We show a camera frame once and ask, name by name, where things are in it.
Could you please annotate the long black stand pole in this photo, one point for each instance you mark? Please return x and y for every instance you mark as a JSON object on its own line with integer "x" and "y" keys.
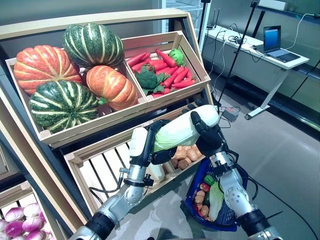
{"x": 238, "y": 51}

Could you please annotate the dark green broccoli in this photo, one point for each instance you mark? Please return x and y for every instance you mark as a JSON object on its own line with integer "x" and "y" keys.
{"x": 147, "y": 78}

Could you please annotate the black upright light stand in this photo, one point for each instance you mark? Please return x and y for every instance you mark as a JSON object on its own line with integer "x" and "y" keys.
{"x": 203, "y": 20}

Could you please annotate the green bell pepper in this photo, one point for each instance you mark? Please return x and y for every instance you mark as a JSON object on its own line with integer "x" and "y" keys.
{"x": 209, "y": 180}

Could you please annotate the brown potato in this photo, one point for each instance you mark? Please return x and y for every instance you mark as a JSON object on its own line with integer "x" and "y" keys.
{"x": 192, "y": 155}
{"x": 200, "y": 194}
{"x": 199, "y": 199}
{"x": 174, "y": 162}
{"x": 183, "y": 163}
{"x": 204, "y": 210}
{"x": 181, "y": 152}

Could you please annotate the small orange striped pumpkin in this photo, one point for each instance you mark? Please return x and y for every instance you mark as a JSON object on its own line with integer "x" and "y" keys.
{"x": 112, "y": 85}

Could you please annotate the black router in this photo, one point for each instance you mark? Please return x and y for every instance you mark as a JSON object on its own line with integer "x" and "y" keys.
{"x": 211, "y": 26}

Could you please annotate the blue plastic shopping basket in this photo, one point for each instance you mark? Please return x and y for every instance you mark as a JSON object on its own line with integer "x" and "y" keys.
{"x": 225, "y": 217}

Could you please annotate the large wooden crate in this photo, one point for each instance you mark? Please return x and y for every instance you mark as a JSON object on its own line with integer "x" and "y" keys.
{"x": 100, "y": 125}

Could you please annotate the dark green cucumber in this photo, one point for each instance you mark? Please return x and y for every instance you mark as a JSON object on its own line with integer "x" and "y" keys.
{"x": 207, "y": 199}

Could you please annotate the white glass door fridge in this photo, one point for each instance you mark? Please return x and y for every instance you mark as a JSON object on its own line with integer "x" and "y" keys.
{"x": 175, "y": 5}

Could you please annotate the large orange striped pumpkin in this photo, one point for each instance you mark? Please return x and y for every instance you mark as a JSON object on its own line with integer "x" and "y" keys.
{"x": 42, "y": 67}

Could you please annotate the red apple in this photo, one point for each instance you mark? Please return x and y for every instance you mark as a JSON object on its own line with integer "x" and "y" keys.
{"x": 203, "y": 187}

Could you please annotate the white desk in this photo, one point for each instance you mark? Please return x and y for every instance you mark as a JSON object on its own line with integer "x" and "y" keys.
{"x": 295, "y": 64}

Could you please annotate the grey laptop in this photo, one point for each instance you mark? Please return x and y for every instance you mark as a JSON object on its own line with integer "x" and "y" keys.
{"x": 272, "y": 37}

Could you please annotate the short black stand pole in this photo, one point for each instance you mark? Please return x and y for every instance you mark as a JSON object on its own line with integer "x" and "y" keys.
{"x": 258, "y": 23}

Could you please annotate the red carrot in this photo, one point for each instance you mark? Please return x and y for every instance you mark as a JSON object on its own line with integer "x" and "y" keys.
{"x": 157, "y": 63}
{"x": 182, "y": 74}
{"x": 166, "y": 58}
{"x": 172, "y": 77}
{"x": 183, "y": 84}
{"x": 136, "y": 59}

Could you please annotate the green striped pumpkin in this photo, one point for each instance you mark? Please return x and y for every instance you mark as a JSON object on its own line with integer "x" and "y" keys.
{"x": 62, "y": 105}
{"x": 92, "y": 45}

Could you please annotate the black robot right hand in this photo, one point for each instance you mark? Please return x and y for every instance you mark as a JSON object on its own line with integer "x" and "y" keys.
{"x": 211, "y": 142}

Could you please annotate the white box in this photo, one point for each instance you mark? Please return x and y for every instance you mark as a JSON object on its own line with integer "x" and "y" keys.
{"x": 272, "y": 4}

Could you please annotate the wooden slat crate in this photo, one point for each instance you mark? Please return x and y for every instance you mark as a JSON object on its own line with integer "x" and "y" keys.
{"x": 170, "y": 115}
{"x": 180, "y": 97}
{"x": 107, "y": 143}

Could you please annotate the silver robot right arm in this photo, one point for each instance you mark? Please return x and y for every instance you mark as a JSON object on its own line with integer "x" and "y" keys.
{"x": 235, "y": 195}

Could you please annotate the wooden display stand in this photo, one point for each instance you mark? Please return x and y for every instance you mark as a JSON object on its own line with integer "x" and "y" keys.
{"x": 100, "y": 18}

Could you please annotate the grey box with red label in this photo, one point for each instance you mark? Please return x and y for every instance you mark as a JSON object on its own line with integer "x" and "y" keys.
{"x": 230, "y": 116}

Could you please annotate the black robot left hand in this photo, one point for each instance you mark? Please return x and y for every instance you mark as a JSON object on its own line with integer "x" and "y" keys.
{"x": 138, "y": 145}

